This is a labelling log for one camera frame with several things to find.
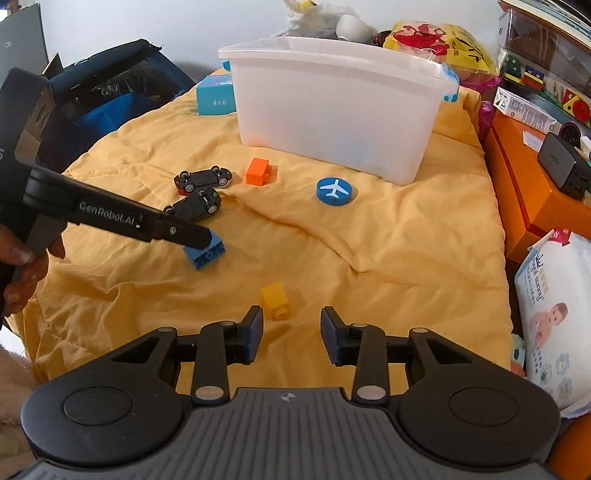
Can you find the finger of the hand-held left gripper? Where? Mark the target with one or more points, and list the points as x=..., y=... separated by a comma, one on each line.
x=184, y=234

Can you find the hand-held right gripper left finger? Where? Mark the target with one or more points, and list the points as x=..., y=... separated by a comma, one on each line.
x=255, y=333

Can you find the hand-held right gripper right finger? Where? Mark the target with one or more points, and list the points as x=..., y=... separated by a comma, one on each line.
x=331, y=336

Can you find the small blue building block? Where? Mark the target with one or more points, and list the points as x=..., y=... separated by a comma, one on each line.
x=205, y=256

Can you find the small yellow building block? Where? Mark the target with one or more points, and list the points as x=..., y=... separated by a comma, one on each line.
x=273, y=297

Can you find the white plastic storage bin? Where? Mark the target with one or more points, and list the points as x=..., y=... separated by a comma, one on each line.
x=337, y=110

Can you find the person's left hand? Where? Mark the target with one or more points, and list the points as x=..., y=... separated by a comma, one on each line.
x=32, y=277

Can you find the small black toy car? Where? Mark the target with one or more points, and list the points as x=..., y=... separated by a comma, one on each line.
x=203, y=177
x=191, y=207

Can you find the yellow blanket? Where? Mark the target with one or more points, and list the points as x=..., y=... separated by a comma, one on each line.
x=392, y=277

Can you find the small orange building block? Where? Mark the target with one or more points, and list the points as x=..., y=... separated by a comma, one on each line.
x=258, y=171

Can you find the cardboard piece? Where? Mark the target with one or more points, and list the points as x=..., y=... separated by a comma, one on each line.
x=51, y=67

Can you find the dark blue fabric bag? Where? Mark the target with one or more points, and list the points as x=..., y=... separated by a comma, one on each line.
x=115, y=92

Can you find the light blue box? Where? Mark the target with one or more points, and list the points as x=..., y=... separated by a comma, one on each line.
x=214, y=99

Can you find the blue airplane disc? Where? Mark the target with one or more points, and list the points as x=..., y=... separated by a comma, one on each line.
x=336, y=190

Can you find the dark grey panel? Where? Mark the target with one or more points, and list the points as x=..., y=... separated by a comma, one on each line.
x=23, y=37

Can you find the teal plush toy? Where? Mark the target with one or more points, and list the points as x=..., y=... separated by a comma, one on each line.
x=517, y=355

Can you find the person's beige fleece garment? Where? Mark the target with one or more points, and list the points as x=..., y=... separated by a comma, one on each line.
x=11, y=383

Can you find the baby wipes pack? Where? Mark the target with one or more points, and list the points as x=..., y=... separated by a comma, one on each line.
x=549, y=314

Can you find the large orange box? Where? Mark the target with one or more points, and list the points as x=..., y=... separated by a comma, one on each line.
x=521, y=194

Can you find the white plastic bag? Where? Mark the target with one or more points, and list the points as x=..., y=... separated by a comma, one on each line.
x=314, y=18

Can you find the orange object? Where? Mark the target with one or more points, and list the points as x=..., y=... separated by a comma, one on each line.
x=575, y=447

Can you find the pink mesh bag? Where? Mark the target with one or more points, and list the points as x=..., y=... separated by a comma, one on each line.
x=482, y=113

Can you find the black power adapter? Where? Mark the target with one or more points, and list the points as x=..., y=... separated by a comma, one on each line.
x=561, y=161

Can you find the white printed box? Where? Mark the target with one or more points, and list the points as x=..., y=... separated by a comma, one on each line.
x=521, y=108

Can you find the black round device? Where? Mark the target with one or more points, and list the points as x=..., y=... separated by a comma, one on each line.
x=570, y=134

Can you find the yellow red plastic bag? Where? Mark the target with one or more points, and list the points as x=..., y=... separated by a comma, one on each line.
x=443, y=41

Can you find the clear toy box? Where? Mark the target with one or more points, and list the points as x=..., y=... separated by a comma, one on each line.
x=545, y=55

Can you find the picture books stack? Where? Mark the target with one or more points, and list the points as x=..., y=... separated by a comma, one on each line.
x=545, y=9

